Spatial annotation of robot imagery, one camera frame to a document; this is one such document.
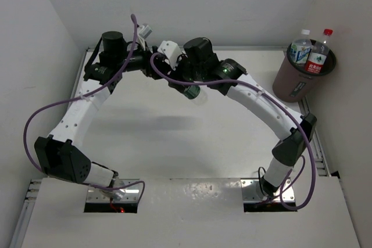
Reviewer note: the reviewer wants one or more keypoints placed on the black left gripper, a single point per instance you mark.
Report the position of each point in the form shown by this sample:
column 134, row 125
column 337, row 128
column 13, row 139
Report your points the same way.
column 147, row 67

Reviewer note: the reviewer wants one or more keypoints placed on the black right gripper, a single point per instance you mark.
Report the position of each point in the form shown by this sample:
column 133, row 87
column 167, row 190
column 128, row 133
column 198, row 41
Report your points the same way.
column 175, row 73

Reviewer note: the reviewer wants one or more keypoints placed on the green label clear bottle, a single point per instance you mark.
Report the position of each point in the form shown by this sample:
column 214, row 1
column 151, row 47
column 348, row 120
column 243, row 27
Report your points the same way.
column 196, row 95

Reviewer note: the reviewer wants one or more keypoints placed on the blue label clear bottle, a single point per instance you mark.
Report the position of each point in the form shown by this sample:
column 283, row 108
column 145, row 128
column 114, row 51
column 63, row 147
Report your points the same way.
column 301, row 48

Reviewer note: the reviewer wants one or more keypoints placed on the red cap labelled bottle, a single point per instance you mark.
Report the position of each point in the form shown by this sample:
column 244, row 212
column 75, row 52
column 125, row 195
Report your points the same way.
column 318, row 54

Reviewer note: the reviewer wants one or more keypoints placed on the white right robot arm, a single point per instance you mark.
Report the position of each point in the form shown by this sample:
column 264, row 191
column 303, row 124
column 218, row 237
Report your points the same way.
column 198, row 65

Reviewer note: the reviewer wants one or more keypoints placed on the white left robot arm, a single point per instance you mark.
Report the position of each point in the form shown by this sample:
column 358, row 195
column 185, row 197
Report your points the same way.
column 59, row 154

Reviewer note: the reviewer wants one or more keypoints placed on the brown bin black rim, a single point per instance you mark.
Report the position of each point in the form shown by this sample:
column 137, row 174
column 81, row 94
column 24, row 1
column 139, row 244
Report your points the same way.
column 292, row 83

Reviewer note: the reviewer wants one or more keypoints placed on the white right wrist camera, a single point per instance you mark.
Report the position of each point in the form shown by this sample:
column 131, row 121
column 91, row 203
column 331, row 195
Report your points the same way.
column 171, row 51

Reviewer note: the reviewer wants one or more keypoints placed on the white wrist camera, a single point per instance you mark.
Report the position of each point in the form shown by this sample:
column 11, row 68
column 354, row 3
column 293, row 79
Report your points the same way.
column 143, row 32
column 171, row 51

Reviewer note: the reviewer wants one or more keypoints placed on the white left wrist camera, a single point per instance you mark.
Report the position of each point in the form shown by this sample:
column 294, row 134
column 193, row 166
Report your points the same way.
column 143, row 32

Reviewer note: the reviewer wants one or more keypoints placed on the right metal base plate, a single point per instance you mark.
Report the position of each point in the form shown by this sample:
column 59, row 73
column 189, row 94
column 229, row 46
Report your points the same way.
column 251, row 191

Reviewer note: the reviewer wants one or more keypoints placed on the metal base plate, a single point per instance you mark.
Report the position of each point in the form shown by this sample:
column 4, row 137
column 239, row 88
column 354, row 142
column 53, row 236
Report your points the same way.
column 129, row 194
column 251, row 191

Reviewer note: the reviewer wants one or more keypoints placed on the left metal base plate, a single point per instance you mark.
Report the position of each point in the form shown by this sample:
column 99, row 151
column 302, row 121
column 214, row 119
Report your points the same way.
column 129, row 194

